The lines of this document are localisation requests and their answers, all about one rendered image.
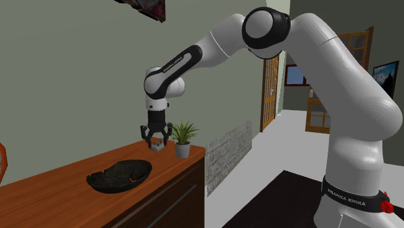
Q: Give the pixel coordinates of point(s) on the black framed mountain picture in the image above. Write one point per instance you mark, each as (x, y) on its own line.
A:
(385, 77)

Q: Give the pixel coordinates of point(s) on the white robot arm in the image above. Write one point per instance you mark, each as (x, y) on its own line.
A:
(344, 94)

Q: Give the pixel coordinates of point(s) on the black bowl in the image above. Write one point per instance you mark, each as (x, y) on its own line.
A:
(121, 176)

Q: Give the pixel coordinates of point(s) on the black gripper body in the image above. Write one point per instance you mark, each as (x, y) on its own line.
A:
(156, 119)

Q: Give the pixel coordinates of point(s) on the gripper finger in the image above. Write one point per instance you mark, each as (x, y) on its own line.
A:
(166, 132)
(145, 133)

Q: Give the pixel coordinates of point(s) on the brown wooden sideboard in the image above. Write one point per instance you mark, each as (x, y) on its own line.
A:
(63, 195)

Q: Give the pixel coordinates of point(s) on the small grey white object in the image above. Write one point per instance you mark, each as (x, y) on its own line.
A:
(157, 146)

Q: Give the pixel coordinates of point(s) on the green plant in grey pot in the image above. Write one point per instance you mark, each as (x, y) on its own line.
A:
(182, 139)

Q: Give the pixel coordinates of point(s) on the dark framed wall picture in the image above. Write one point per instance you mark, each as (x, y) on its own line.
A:
(148, 8)

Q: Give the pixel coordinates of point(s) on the window with red frame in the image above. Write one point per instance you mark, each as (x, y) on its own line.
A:
(295, 75)

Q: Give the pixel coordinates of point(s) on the wooden door with glass panes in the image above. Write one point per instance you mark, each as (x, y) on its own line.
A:
(317, 116)
(269, 94)

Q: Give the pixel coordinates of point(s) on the dark robot stand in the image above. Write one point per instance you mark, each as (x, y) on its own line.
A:
(284, 202)

